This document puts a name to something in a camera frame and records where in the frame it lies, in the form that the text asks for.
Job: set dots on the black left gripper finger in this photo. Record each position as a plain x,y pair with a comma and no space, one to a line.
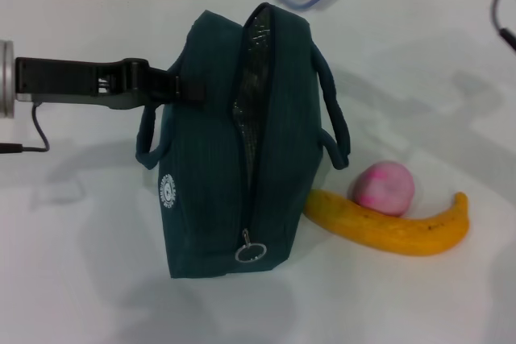
189,94

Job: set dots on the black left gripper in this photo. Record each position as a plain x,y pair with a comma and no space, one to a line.
60,80

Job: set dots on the dark teal insulated lunch bag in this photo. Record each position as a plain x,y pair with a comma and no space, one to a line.
201,183

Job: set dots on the pink peach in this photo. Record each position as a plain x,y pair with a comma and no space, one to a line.
385,189

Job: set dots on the yellow banana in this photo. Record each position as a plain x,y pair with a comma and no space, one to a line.
383,235

